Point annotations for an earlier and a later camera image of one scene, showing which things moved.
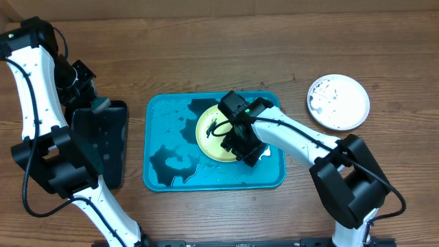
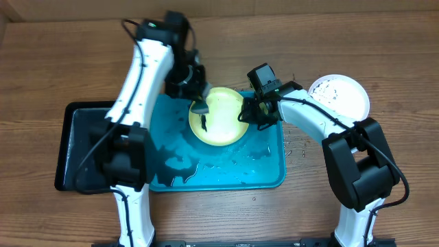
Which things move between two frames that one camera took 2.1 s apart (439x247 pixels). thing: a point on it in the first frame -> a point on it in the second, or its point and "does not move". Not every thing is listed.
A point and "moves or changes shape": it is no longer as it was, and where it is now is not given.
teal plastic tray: [173, 160] does not move
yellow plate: [213, 126] moves or changes shape
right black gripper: [232, 143] -> [251, 117]
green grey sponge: [100, 104] -> [199, 107]
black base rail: [252, 242] does not move
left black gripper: [73, 97] -> [193, 92]
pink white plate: [338, 102] does not move
